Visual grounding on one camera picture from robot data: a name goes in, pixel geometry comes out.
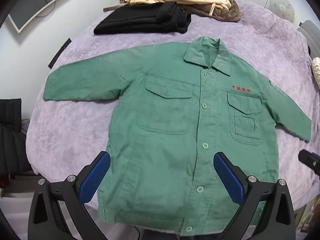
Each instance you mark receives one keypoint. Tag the purple fleece blanket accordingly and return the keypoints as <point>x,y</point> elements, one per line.
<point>75,130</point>

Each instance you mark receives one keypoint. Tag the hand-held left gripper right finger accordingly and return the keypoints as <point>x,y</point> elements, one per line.
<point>228,177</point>

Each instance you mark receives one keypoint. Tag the black padded object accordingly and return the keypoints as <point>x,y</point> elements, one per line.
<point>11,135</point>

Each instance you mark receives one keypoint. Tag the white round patterned object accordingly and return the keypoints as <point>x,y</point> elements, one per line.
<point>281,6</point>

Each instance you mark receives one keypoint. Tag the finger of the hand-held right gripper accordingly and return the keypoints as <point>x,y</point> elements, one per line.
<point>308,160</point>

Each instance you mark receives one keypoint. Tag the cream woven object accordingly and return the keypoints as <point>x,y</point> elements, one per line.
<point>316,72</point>

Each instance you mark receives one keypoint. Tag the brown knitted garment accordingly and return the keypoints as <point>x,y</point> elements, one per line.
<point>225,12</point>

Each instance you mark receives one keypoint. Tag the black folded garment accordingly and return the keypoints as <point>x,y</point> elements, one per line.
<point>140,20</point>

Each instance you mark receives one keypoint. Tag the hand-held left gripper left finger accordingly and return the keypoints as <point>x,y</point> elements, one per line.
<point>96,177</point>

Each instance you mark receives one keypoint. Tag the wall-mounted curved monitor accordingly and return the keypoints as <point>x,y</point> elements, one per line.
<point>32,2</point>

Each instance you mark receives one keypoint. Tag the green button-up jacket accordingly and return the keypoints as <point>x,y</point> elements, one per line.
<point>175,130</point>

